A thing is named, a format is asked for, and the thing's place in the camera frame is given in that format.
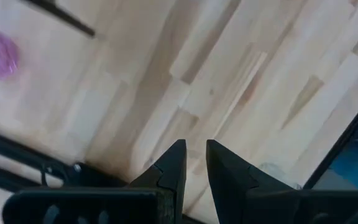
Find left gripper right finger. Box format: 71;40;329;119
206;139;358;224

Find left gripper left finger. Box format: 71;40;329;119
1;139;188;224

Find wooden shelf black metal frame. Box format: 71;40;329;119
22;0;96;39

